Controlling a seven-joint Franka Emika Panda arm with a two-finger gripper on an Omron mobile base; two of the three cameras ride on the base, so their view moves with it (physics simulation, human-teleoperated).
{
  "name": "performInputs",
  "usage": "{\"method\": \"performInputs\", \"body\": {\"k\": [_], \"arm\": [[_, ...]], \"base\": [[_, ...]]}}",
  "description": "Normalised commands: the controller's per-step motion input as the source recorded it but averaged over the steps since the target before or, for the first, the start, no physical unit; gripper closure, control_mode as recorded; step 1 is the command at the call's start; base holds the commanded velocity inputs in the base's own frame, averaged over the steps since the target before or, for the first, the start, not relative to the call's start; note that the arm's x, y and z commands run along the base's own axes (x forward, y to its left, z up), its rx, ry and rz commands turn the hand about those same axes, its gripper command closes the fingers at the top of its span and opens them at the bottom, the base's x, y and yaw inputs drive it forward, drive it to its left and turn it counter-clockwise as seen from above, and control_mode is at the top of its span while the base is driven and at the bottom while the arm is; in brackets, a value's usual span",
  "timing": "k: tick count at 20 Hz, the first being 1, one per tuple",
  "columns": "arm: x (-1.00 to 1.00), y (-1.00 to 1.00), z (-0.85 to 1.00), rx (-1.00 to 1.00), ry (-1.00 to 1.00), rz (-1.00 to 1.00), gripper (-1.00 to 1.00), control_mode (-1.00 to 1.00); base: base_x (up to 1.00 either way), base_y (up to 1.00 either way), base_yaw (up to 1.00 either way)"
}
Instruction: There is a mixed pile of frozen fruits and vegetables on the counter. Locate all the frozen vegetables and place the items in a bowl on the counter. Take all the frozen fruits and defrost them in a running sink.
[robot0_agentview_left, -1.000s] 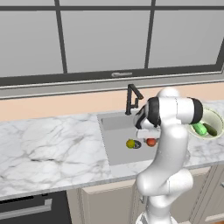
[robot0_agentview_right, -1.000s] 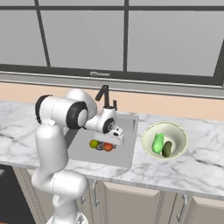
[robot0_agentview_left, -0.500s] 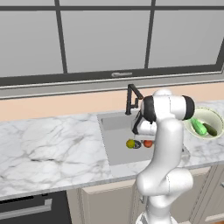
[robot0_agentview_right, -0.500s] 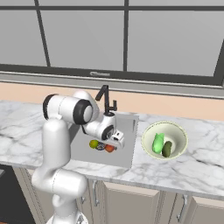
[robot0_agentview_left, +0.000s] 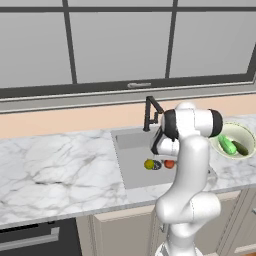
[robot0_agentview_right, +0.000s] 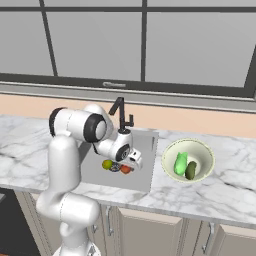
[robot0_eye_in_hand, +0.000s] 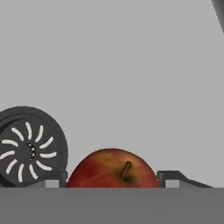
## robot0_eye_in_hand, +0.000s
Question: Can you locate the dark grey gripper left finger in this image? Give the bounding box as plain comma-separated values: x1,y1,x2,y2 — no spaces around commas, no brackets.
11,171,69,189

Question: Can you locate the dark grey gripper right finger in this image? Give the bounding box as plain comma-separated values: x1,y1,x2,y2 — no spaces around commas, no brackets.
157,170,214,189

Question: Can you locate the red apple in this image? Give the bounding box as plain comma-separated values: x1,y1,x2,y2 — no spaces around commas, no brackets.
66,148,162,189

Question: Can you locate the dark grey sink drain strainer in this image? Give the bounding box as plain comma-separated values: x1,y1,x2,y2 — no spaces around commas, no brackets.
0,106,69,188

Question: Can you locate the dark grey sink tap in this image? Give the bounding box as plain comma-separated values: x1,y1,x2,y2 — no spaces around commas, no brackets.
211,0,224,33

